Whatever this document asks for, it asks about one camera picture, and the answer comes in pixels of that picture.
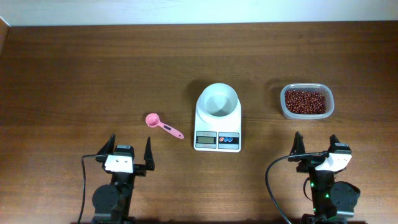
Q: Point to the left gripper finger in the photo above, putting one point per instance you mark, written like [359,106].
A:
[108,147]
[148,156]

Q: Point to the white digital kitchen scale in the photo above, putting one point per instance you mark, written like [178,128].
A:
[218,134]

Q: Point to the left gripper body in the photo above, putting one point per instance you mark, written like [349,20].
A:
[139,171]

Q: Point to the white round bowl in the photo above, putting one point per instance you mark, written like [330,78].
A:
[218,100]

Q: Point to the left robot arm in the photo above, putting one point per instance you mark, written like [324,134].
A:
[112,201]

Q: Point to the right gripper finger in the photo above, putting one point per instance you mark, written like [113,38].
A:
[298,147]
[333,139]

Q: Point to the red beans in container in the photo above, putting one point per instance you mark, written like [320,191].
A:
[305,102]

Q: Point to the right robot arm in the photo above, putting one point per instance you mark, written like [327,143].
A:
[333,202]

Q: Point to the pink measuring scoop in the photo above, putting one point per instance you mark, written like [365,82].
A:
[153,121]

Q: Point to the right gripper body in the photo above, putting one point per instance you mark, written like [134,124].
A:
[305,168]

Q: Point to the clear plastic bean container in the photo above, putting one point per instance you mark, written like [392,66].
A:
[315,87]

